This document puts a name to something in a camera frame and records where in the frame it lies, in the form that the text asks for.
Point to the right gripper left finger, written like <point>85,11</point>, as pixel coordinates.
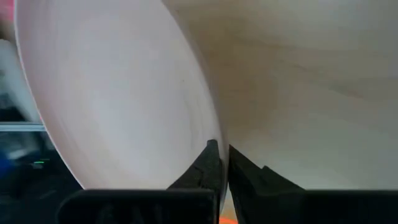
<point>199,174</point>

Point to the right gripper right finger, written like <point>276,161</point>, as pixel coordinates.
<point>248,186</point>

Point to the orange transparent plate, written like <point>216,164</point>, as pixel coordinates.
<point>228,221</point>

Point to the pink matte plate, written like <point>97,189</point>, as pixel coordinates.
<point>118,93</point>

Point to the black computer with green light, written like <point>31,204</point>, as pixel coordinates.
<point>31,186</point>

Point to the silver aluminium bar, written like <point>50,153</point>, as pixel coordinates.
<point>21,127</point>

